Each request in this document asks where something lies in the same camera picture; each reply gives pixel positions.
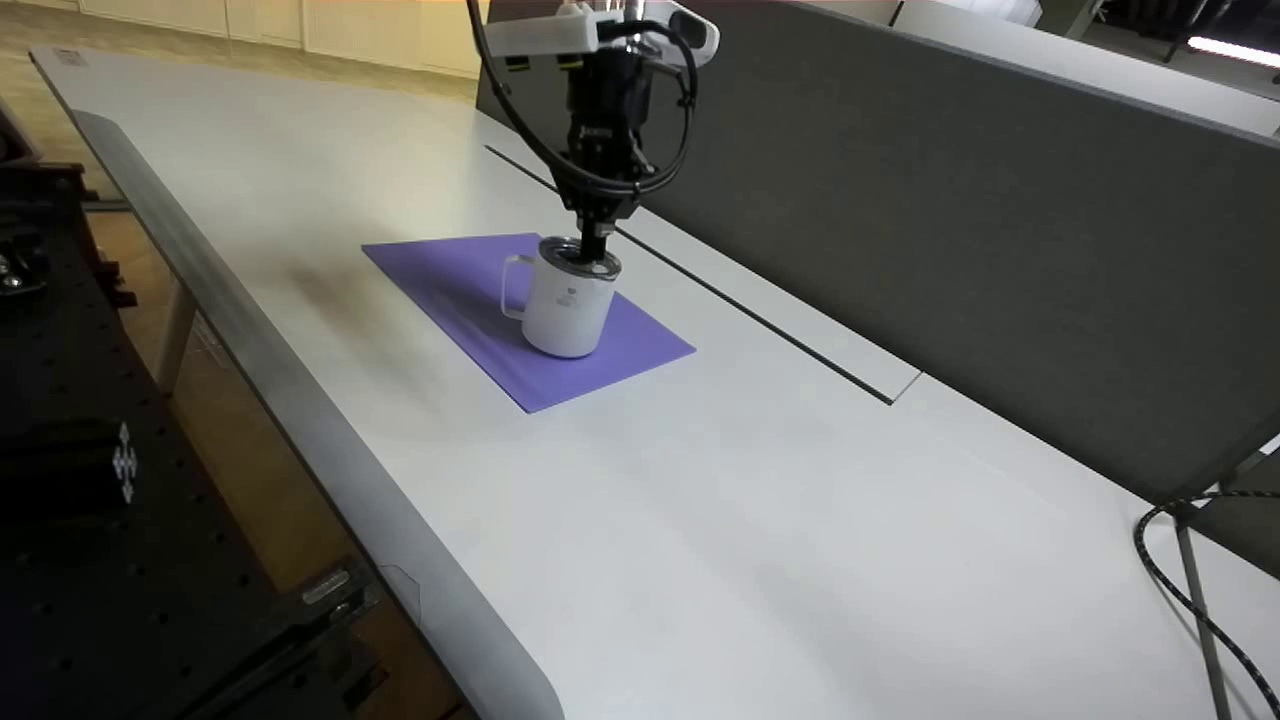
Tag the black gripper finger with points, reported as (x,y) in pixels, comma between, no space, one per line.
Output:
(618,217)
(591,225)

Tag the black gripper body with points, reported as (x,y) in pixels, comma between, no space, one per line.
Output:
(611,113)

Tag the dark round mug lid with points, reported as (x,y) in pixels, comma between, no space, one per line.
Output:
(560,257)

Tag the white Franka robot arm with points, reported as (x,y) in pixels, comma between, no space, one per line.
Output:
(547,39)

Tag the purple rectangular mat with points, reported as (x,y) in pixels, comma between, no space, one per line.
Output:
(442,287)

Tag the beige cabinet fronts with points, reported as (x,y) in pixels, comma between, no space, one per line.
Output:
(334,26)

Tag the grey desk partition panel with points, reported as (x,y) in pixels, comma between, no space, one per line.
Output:
(933,214)

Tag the grey table leg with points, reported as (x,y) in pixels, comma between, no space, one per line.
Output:
(177,343)

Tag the grey neighbouring desk top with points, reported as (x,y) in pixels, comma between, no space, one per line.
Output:
(1092,67)

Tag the black perforated breadboard table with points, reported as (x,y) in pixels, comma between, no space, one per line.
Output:
(92,532)

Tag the white ceiling light strip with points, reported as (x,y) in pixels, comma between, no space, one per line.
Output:
(1233,48)

